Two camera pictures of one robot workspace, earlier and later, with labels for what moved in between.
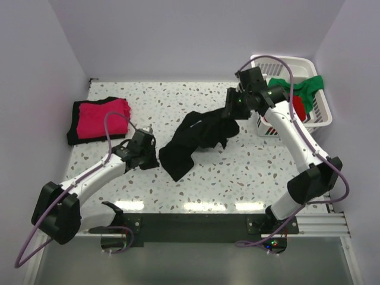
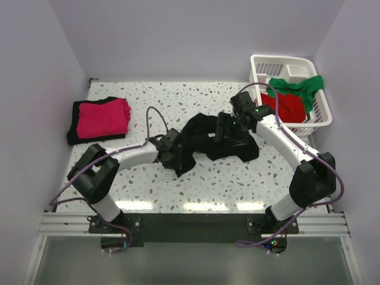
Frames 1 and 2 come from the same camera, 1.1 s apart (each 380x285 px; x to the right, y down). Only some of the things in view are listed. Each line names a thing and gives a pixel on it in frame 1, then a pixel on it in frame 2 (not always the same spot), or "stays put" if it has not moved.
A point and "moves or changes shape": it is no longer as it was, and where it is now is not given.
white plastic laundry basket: [320, 114] stays put
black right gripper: [230, 110] -> [223, 120]
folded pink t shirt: [91, 122] stays put
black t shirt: [199, 130] moves or changes shape
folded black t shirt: [72, 131] stays put
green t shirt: [305, 91] stays put
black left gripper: [154, 162] -> [176, 164]
